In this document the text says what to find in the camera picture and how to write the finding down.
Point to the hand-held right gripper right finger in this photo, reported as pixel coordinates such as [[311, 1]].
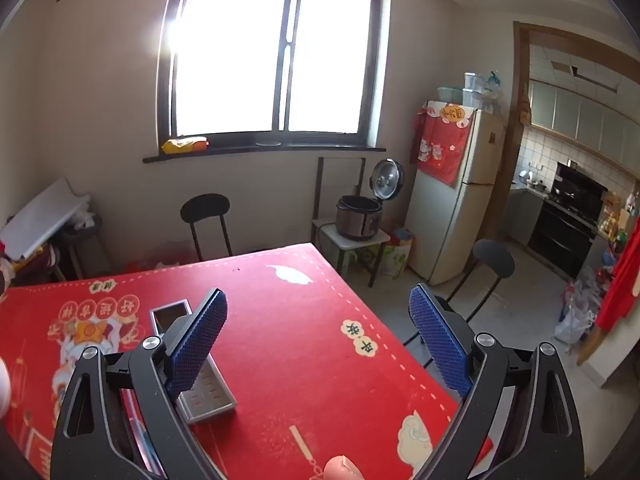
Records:
[[440, 345]]

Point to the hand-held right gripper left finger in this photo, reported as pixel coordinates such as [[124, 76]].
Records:
[[200, 340]]

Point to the stainless steel utensil tray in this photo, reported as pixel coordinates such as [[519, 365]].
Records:
[[212, 402]]

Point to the person's right hand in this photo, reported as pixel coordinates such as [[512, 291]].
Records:
[[342, 469]]

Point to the translucent red plastic bag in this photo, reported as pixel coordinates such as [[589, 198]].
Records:
[[160, 257]]

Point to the red printed tablecloth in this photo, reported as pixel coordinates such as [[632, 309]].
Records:
[[300, 335]]

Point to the colourful shopping bag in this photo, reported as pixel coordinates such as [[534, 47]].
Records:
[[395, 255]]

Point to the black round-back chair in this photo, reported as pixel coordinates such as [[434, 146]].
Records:
[[205, 207], [492, 259]]

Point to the cream refrigerator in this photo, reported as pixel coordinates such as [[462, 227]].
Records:
[[450, 230]]

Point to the white plastic bags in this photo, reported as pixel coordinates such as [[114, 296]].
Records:
[[575, 315]]

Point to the electric pressure cooker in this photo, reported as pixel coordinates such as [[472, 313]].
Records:
[[357, 220]]

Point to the small white side table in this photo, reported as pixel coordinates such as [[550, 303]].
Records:
[[331, 236]]

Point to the grey kitchen counter cabinet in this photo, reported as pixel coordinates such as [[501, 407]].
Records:
[[520, 210]]

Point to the dark round stool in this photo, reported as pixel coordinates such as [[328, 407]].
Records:
[[85, 226]]

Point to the black integrated stove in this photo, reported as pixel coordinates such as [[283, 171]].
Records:
[[565, 235]]

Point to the red hanging cloth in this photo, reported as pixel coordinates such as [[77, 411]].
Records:
[[622, 285]]

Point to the red fridge cover cloth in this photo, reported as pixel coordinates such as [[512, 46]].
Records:
[[440, 150]]

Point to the yellow snack bag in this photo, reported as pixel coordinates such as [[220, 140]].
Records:
[[182, 145]]

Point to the white round container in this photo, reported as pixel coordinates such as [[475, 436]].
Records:
[[4, 385]]

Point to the white board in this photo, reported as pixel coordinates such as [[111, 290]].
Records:
[[40, 215]]

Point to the small round plate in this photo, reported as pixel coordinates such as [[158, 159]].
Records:
[[268, 142]]

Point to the dark windowsill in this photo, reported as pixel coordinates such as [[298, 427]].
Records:
[[300, 151]]

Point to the group of condiment bottles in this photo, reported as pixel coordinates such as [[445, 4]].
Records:
[[615, 220]]

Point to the pale green basket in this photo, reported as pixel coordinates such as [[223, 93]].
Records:
[[450, 94]]

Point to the clear plastic storage containers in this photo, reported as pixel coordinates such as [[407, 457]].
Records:
[[471, 90]]

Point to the plastic bags with blue item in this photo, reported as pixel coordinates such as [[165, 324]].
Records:
[[494, 90]]

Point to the glass-front upper kitchen cabinets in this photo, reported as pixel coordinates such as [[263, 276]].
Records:
[[590, 120]]

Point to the dark framed window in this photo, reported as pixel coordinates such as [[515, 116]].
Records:
[[225, 60]]

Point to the black metal rack frame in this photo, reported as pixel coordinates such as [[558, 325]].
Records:
[[320, 185]]

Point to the wooden door frame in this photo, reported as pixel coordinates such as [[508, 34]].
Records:
[[520, 60]]

